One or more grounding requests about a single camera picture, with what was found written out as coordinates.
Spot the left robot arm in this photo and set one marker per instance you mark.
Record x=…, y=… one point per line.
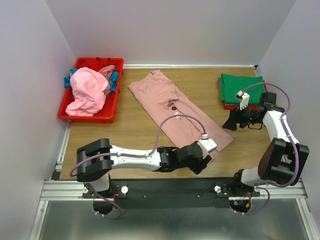
x=95, y=160

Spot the red plastic bin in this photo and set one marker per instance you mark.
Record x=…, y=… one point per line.
x=107, y=114

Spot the coral pink t-shirt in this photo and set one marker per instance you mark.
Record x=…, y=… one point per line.
x=107, y=71

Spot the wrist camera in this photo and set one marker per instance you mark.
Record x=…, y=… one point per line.
x=244, y=99
x=207, y=145

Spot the red folded t-shirt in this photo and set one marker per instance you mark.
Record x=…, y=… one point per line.
x=227, y=106

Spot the blue t-shirt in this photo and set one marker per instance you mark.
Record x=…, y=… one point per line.
x=112, y=79

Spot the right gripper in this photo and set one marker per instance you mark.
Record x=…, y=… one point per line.
x=235, y=117

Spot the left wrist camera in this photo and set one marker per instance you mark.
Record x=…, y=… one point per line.
x=207, y=145

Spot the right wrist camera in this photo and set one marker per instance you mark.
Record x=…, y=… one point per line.
x=244, y=99

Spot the aluminium frame rail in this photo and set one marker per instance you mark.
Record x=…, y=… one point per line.
x=71, y=190

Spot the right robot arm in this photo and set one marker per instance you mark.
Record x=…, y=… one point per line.
x=284, y=159

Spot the grey folded t-shirt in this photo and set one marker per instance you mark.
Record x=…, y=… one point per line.
x=219, y=83

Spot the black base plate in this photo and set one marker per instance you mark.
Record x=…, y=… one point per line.
x=151, y=193

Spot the light pink t-shirt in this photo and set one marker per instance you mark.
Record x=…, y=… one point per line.
x=90, y=89

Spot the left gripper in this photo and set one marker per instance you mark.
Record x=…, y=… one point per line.
x=201, y=164

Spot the green folded t-shirt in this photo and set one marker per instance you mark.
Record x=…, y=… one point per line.
x=233, y=77

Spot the dusty pink printed t-shirt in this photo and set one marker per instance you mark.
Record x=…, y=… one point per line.
x=160, y=98

